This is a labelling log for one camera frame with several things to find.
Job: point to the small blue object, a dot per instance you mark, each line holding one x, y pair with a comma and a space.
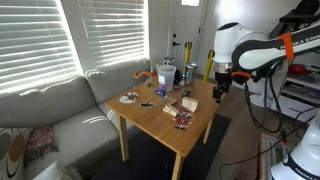
160, 92

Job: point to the red patterned cloth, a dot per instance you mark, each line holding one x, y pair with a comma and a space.
40, 143

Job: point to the red object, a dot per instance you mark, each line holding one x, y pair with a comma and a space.
297, 69

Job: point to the circle patterned cushion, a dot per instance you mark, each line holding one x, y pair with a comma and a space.
11, 153

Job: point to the orange plush toy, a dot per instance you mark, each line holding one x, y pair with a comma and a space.
141, 74

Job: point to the green toy race car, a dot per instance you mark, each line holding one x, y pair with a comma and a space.
186, 93

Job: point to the grey white small object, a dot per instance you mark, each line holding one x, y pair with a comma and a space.
168, 61

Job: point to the clear plastic pitcher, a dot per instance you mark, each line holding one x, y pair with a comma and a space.
166, 78

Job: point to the black exercise machine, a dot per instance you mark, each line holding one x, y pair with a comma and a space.
300, 13

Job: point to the yellow pole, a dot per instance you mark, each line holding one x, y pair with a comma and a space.
209, 65
188, 53

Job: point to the white window blind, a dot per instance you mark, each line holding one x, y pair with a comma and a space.
33, 43
113, 30

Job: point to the white door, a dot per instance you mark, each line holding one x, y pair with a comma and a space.
186, 26

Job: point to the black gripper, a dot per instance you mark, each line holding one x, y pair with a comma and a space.
223, 80

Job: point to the white shelf unit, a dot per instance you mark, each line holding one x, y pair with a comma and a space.
300, 100

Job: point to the metal tumbler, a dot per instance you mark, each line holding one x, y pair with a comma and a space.
190, 73

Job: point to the grey sofa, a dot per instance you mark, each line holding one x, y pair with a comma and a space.
66, 133

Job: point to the dark rug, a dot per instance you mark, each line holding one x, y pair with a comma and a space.
150, 160

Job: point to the white stand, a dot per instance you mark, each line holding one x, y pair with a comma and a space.
263, 101

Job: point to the round black white plate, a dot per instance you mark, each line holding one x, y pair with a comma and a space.
126, 99

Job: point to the wooden table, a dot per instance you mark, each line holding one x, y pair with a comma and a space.
153, 120

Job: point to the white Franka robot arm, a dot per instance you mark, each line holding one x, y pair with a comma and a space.
256, 50

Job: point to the white cushion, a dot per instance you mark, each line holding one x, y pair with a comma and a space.
55, 171

